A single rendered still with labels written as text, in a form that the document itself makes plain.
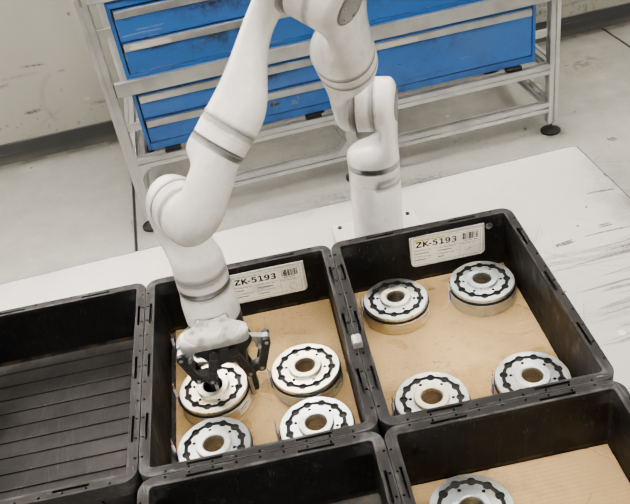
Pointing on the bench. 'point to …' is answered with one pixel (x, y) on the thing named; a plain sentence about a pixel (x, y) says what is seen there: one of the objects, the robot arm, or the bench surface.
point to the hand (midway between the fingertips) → (235, 385)
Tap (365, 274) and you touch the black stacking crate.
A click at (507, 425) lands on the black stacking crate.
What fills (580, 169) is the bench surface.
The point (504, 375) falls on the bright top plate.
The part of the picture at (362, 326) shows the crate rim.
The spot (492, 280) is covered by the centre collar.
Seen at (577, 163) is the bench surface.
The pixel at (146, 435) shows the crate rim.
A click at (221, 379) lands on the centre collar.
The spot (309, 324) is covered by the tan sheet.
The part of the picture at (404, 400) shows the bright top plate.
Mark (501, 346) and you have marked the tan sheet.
